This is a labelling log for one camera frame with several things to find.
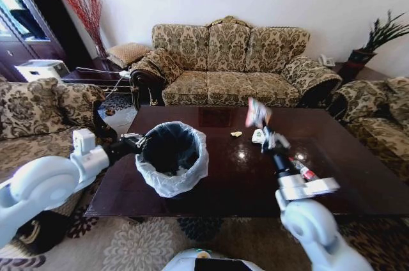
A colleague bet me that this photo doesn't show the floral armchair with cushion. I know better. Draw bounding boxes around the floral armchair with cushion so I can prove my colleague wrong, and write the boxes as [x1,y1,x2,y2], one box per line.
[328,75,409,184]

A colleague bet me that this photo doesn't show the dark wooden glass cabinet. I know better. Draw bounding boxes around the dark wooden glass cabinet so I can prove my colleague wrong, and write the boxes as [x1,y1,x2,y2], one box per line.
[0,0,94,83]

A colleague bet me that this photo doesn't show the white boxy appliance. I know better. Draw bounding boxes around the white boxy appliance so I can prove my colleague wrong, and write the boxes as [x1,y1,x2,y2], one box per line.
[13,59,70,84]

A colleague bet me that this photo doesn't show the green leafy plant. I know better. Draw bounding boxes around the green leafy plant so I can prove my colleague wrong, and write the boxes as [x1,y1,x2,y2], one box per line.
[363,10,409,54]

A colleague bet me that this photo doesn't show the red decorative branches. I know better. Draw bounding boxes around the red decorative branches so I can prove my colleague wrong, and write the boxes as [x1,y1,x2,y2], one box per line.
[61,0,109,58]

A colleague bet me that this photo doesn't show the white telephone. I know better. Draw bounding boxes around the white telephone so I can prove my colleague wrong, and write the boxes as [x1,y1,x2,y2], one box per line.
[318,54,336,67]

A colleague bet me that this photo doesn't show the white robot front shell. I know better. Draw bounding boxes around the white robot front shell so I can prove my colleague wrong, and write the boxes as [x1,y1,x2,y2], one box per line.
[162,246,266,271]

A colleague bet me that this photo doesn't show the floral armchair with dark trim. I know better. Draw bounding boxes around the floral armchair with dark trim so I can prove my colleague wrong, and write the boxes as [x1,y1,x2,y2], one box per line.
[0,77,118,254]

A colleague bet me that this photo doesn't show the black bin with white liner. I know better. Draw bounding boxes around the black bin with white liner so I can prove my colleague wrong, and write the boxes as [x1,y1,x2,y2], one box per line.
[135,120,210,199]

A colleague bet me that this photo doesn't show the red white snack wrapper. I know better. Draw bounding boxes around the red white snack wrapper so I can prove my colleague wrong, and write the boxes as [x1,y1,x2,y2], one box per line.
[245,97,273,128]

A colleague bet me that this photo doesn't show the dark wooden coffee table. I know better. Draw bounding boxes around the dark wooden coffee table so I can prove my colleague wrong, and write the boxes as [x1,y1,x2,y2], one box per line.
[84,105,409,221]

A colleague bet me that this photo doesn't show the patterned floral rug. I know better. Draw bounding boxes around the patterned floral rug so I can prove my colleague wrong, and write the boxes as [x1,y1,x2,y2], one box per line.
[0,91,409,271]

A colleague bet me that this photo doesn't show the gold patterned cushion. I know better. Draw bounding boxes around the gold patterned cushion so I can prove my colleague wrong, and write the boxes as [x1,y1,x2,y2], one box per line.
[105,43,151,68]

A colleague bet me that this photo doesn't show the floral three-seat sofa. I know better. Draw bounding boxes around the floral three-seat sofa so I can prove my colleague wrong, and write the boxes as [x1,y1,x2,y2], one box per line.
[130,15,343,108]

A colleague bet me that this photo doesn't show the dark wooden side table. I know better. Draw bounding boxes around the dark wooden side table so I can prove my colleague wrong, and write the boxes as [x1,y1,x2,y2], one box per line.
[331,61,399,85]

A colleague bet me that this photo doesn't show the red white tube wrapper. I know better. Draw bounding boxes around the red white tube wrapper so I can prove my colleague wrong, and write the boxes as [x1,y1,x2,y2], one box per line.
[288,157,316,180]

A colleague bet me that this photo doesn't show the dark side table with rails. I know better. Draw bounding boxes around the dark side table with rails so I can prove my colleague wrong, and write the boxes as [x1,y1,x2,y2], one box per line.
[61,56,134,107]

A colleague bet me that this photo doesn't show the dark red plant pot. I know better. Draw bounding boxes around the dark red plant pot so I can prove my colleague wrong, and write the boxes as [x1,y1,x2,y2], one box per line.
[347,48,377,68]

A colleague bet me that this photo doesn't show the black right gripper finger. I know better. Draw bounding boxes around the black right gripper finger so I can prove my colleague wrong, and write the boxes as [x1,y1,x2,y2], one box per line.
[267,127,292,151]
[259,125,274,154]

